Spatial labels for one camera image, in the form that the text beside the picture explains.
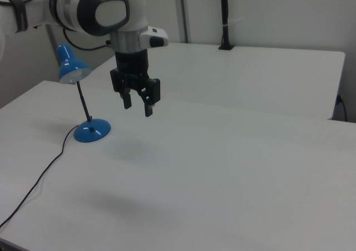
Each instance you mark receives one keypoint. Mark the grey partition post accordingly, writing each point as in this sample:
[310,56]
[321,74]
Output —
[183,11]

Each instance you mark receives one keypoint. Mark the white rectangular table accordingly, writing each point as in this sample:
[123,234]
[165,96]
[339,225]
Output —
[236,78]

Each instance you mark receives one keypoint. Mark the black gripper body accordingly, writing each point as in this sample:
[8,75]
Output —
[132,63]

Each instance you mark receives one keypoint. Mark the black clamped pole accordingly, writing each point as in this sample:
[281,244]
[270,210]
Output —
[224,11]

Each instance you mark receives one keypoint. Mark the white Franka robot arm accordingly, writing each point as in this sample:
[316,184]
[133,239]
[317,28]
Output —
[111,9]

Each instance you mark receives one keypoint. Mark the blue desk lamp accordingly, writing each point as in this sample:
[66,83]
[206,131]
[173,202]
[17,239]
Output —
[91,130]

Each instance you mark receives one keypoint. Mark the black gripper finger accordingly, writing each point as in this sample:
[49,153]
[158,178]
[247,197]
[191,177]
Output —
[127,95]
[148,106]

